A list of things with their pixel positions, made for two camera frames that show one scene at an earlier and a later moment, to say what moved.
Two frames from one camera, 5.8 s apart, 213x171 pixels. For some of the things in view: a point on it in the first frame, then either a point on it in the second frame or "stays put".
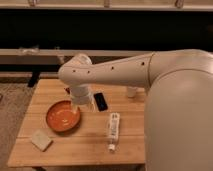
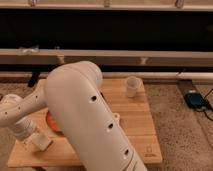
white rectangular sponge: [40, 140] stays put
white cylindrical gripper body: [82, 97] -> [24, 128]
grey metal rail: [57, 56] stays put
